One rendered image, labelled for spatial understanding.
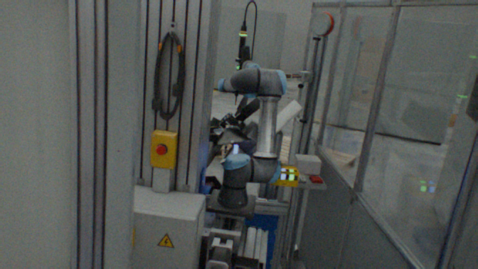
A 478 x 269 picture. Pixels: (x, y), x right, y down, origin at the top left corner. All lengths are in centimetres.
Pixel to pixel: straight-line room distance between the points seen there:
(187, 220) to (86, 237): 58
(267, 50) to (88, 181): 901
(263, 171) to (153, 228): 66
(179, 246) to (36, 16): 92
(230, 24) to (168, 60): 851
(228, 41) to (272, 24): 110
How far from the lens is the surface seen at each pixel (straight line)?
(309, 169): 299
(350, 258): 258
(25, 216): 97
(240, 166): 189
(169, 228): 147
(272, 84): 193
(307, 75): 302
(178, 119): 154
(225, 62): 1007
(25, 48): 86
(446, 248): 175
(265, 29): 975
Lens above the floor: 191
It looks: 17 degrees down
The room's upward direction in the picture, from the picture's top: 7 degrees clockwise
